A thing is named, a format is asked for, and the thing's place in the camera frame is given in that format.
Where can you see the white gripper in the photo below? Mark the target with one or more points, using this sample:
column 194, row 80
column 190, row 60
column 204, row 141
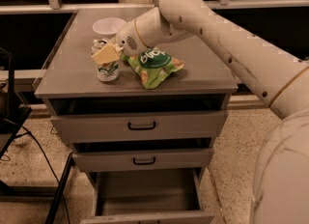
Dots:
column 126, row 39

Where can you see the silver green 7up can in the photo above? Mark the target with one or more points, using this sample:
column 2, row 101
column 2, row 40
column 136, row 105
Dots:
column 106, row 72

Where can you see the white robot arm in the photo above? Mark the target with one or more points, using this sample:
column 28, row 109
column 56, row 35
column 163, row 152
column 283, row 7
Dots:
column 280, row 191

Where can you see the grey top drawer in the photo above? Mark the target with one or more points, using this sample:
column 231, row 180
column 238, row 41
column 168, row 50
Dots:
column 110, row 119

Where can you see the grey drawer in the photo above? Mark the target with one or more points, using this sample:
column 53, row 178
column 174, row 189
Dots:
column 145, row 155
column 110, row 119
column 166, row 196

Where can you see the grey drawer cabinet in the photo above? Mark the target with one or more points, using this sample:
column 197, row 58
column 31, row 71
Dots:
column 72, row 73

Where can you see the grey middle drawer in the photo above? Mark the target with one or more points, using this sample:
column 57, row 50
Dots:
column 145, row 155

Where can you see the grey bottom drawer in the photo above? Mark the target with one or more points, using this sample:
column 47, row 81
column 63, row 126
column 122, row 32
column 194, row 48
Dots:
column 166, row 196

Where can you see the white bowl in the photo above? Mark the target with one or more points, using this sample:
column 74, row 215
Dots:
column 108, row 27

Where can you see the green chip bag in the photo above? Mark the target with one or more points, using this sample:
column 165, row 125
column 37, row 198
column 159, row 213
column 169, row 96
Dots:
column 153, row 66

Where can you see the black stand frame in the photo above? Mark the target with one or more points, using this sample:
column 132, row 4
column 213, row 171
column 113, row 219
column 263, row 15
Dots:
column 8, row 115

